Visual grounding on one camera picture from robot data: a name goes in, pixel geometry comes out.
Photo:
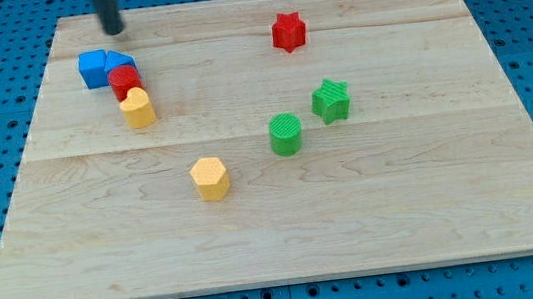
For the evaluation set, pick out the light wooden board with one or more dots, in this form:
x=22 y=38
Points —
x=433 y=167

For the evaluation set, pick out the red star block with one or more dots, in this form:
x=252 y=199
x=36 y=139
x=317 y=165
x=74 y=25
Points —
x=288 y=32

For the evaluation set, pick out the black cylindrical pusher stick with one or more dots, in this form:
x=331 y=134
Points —
x=109 y=17

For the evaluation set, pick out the blue cube block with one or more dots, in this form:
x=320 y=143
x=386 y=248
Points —
x=91 y=68

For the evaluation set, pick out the yellow heart block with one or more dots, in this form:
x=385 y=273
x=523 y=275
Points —
x=137 y=108

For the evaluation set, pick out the red cylinder block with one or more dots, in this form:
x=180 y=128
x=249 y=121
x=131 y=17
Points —
x=122 y=78

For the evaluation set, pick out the blue triangle block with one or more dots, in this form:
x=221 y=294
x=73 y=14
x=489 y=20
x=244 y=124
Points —
x=116 y=59

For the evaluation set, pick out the yellow hexagon block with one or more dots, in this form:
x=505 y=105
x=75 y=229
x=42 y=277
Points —
x=210 y=178

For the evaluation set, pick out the green star block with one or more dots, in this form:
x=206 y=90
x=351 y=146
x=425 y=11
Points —
x=331 y=101

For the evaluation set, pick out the green cylinder block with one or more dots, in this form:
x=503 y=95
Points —
x=285 y=134

